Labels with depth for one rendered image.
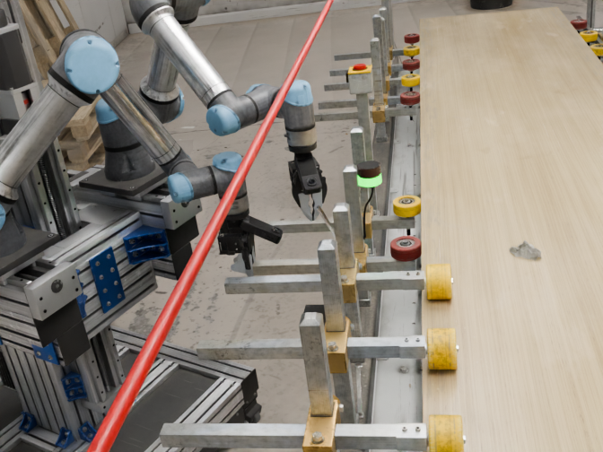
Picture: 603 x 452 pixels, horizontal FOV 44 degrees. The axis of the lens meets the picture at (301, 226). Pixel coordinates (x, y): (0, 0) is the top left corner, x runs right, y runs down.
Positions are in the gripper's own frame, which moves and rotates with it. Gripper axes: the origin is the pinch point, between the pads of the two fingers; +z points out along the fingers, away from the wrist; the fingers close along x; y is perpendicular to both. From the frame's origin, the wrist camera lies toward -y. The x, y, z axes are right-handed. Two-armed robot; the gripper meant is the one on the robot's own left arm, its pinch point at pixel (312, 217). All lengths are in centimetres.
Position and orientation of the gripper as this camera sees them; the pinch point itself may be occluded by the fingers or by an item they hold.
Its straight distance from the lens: 194.3
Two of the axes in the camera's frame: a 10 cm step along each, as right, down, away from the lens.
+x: -9.7, 2.0, -1.4
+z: 1.1, 8.8, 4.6
